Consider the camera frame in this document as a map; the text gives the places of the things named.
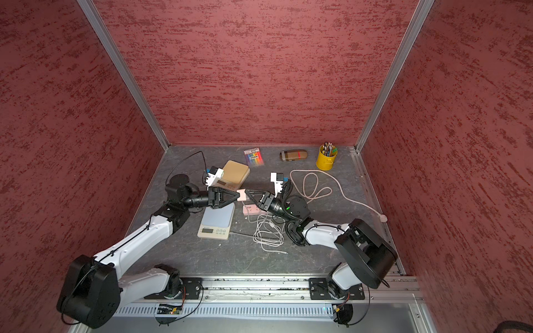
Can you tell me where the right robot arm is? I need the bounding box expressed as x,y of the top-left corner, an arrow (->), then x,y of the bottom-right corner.
244,190 -> 398,300

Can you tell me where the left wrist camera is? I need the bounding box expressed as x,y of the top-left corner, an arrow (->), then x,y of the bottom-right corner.
205,166 -> 226,187

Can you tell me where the pink charger adapter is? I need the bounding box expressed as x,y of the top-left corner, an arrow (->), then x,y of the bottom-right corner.
237,189 -> 248,202

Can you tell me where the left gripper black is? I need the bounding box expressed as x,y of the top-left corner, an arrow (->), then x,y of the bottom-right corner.
182,186 -> 240,208

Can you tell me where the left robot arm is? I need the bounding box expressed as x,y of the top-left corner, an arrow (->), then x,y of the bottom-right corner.
56,174 -> 240,328

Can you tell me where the beige kitchen scale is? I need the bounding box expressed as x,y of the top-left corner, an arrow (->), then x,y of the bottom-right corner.
214,160 -> 250,191

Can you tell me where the aluminium front rail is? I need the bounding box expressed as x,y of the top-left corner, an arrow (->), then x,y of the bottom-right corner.
85,273 -> 423,304

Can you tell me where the brown pencil case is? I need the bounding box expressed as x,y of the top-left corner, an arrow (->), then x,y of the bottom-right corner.
280,149 -> 308,162

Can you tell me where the blue top kitchen scale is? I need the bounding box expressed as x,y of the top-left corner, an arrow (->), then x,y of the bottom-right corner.
197,203 -> 235,240

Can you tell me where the yellow pen cup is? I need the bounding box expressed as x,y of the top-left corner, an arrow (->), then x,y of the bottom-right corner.
316,142 -> 338,171

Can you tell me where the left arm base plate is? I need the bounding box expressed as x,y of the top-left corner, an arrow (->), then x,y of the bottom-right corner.
144,277 -> 203,301

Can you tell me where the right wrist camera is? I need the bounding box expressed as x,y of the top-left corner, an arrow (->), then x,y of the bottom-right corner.
270,172 -> 289,196

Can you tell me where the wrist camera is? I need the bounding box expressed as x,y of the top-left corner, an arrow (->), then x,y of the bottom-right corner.
270,172 -> 289,196
205,166 -> 226,187

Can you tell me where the pink power strip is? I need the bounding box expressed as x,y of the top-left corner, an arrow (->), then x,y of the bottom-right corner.
242,204 -> 266,216

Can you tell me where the colourful highlighter pack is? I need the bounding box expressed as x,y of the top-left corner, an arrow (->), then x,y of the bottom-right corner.
244,147 -> 265,167

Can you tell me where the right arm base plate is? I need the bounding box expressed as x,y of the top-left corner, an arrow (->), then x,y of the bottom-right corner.
308,277 -> 366,301

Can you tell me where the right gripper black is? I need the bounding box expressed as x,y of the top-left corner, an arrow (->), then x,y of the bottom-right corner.
246,188 -> 298,224

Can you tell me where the white coiled usb cable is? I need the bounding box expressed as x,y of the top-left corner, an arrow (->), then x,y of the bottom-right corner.
252,214 -> 288,255

